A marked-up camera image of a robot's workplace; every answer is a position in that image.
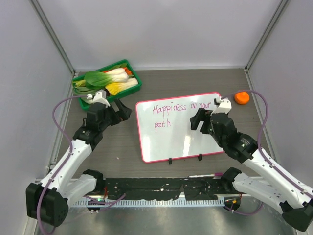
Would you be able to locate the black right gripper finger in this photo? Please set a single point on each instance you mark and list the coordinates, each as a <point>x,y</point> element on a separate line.
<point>205,116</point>
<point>197,118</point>

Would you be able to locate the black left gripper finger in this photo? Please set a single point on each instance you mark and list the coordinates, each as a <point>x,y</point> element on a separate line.
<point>125,112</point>
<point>117,105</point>

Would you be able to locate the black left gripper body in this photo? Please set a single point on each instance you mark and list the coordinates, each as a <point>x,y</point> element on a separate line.
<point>111,118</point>

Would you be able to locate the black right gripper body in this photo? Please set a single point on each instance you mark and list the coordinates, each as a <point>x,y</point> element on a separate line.
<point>221,141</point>

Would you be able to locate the pink framed whiteboard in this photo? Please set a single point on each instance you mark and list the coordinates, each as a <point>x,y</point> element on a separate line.
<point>164,128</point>

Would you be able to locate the purple capped marker pen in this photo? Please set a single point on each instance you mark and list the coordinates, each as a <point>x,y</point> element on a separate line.
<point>207,175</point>

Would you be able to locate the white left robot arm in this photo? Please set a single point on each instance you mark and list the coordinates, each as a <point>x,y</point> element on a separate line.
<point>49,200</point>

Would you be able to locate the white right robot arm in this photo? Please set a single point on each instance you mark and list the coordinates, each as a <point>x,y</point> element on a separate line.
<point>283,192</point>

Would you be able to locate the green plastic vegetable tray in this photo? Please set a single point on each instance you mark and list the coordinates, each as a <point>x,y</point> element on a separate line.
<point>80,82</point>

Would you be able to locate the yellow white napa cabbage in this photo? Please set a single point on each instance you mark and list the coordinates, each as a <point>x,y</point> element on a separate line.
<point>118,87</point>

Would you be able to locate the green scallion bunch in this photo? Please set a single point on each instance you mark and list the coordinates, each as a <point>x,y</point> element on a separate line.
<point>84,91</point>

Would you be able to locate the orange tangerine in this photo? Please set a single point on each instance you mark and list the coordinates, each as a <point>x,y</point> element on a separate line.
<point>242,98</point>

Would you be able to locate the green bok choy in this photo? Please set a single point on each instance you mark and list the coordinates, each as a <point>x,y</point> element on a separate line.
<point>101,79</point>

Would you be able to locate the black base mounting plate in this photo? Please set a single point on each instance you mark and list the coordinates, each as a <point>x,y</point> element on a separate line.
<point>164,189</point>

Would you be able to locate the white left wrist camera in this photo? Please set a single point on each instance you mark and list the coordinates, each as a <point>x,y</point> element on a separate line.
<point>98,97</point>

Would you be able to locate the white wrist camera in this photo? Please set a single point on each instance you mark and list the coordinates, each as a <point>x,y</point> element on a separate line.
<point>222,105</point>
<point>98,97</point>

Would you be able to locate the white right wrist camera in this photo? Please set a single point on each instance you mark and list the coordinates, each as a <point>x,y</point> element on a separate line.
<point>222,105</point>

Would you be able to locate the metal wire whiteboard stand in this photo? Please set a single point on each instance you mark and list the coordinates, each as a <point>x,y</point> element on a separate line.
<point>199,157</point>

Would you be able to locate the white slotted cable duct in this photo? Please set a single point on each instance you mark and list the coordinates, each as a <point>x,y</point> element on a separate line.
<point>180,202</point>

